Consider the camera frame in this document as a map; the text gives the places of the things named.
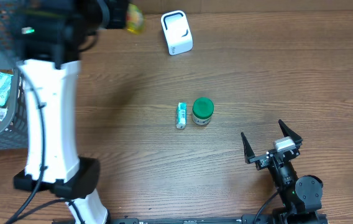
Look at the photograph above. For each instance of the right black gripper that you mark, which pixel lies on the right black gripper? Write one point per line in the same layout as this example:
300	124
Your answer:
262	161

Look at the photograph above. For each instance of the yellow oil bottle grey cap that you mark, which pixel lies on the yellow oil bottle grey cap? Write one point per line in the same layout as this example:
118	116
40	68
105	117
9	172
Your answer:
135	19

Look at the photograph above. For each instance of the green lid seasoning jar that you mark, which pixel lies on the green lid seasoning jar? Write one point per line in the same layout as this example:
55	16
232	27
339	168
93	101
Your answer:
202	111

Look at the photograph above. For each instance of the small teal tissue pack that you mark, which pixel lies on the small teal tissue pack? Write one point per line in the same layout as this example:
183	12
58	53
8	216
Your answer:
181	115

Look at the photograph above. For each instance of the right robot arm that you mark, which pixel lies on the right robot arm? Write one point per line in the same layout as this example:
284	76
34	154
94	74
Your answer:
297	199

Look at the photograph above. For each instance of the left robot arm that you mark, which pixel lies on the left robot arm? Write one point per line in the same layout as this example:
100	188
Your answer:
48	41

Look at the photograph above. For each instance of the white barcode scanner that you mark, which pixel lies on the white barcode scanner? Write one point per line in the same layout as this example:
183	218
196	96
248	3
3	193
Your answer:
177	32

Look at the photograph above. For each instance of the grey plastic mesh basket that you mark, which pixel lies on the grey plastic mesh basket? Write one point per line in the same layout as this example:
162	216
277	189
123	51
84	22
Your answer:
14	127

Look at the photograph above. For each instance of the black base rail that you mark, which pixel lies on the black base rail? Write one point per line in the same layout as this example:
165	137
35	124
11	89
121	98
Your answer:
182	221

